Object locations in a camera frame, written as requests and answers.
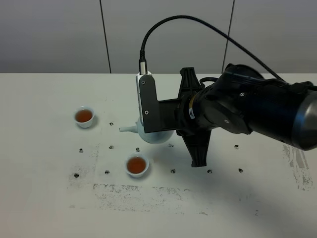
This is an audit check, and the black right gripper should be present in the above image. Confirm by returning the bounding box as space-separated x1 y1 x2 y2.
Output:
175 67 211 167

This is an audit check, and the light blue porcelain teapot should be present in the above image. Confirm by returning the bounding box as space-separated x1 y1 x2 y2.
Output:
119 118 174 144

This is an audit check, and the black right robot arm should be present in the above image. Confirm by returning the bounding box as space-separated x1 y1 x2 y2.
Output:
178 64 317 167

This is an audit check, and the near light blue teacup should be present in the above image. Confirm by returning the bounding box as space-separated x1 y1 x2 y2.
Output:
124 153 150 179

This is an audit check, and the light blue teacup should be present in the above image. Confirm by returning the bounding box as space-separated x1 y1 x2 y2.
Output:
124 153 150 179
73 106 95 129

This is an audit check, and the far light blue teacup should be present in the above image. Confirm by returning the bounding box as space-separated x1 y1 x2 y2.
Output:
73 106 95 129

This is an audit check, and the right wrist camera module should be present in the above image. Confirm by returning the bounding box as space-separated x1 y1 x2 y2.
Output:
136 74 182 133

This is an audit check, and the black braided right cable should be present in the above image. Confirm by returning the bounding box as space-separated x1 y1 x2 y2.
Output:
138 14 285 81

